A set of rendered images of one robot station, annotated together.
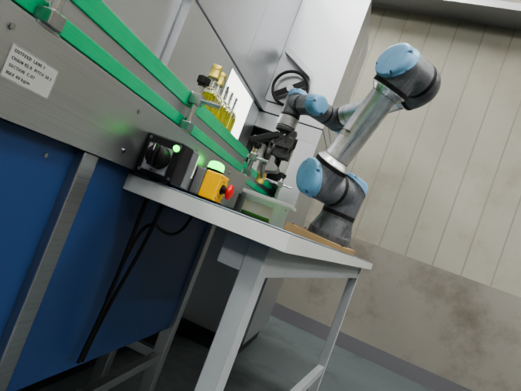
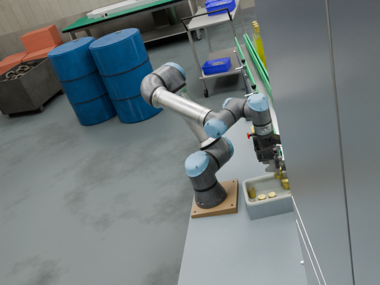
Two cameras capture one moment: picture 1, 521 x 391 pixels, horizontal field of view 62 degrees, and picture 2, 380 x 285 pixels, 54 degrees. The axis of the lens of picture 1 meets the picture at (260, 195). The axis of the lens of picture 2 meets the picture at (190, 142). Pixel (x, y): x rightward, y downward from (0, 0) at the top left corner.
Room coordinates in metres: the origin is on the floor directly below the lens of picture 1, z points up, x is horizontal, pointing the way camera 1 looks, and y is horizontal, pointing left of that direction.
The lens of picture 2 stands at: (2.91, -0.39, 1.89)
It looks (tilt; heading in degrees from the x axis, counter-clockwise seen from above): 29 degrees down; 175
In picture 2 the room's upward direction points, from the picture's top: 18 degrees counter-clockwise
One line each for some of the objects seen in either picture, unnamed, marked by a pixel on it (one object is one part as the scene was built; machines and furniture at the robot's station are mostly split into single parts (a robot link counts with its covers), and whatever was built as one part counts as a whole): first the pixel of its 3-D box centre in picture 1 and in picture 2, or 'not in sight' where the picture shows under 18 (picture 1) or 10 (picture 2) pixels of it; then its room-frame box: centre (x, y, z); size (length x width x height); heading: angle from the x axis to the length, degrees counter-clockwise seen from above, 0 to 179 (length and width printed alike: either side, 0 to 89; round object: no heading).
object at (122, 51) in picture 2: not in sight; (106, 78); (-1.89, -0.77, 0.51); 1.31 x 0.80 x 1.01; 67
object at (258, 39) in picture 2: not in sight; (260, 45); (0.41, 0.50, 1.02); 0.06 x 0.06 x 0.28; 77
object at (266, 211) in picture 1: (255, 208); (277, 194); (1.66, 0.00, 0.79); 0.27 x 0.17 x 0.08; 77
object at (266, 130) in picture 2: (287, 123); (263, 127); (1.66, 0.00, 1.14); 0.08 x 0.08 x 0.05
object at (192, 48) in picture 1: (213, 98); not in sight; (1.76, 0.32, 1.15); 0.90 x 0.03 x 0.34; 167
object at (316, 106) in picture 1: (314, 106); (236, 109); (1.59, -0.07, 1.21); 0.11 x 0.11 x 0.08; 35
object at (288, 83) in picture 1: (290, 89); not in sight; (2.39, 0.05, 1.49); 0.21 x 0.05 x 0.21; 77
